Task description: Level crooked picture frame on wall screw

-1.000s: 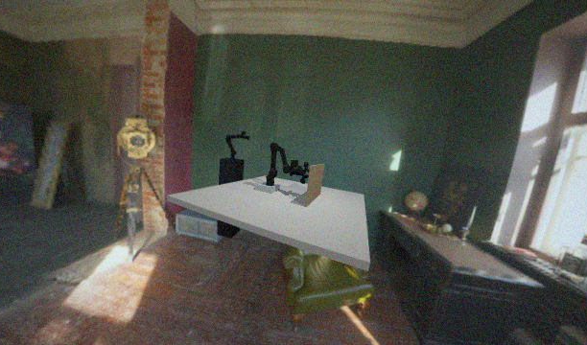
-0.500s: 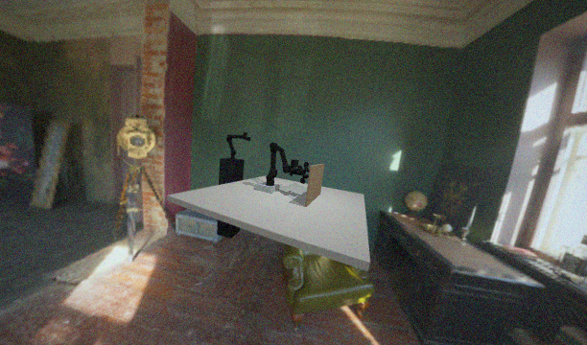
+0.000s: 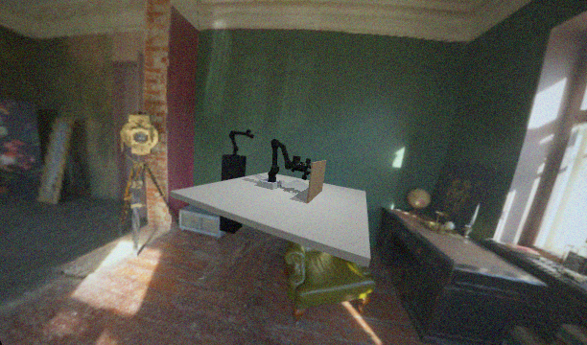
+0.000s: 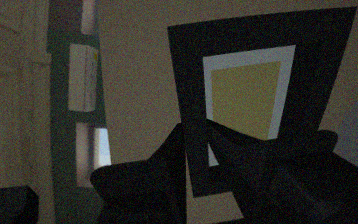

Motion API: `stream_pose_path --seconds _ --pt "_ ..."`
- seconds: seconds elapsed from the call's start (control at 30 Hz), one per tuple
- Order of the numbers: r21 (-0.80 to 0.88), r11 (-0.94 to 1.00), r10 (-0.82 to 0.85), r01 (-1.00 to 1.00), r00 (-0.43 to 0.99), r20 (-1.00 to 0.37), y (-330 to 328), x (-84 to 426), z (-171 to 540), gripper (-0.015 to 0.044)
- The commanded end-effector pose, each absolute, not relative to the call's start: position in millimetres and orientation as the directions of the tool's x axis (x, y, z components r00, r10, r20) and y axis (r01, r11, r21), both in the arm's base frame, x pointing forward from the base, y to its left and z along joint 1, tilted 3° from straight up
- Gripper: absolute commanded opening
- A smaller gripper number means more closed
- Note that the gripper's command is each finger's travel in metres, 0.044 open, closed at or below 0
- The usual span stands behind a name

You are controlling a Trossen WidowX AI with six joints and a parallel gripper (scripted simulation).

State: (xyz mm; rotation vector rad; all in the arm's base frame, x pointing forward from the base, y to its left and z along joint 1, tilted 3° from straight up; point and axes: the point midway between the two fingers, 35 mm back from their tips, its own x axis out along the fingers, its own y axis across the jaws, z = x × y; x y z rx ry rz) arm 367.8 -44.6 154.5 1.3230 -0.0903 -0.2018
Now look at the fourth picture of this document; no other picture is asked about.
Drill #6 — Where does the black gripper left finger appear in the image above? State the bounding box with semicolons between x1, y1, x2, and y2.
90;123;187;224

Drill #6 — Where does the black picture frame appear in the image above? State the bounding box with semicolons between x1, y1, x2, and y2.
167;6;357;198

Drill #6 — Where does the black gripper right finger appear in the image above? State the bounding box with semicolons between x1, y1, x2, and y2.
207;119;338;218

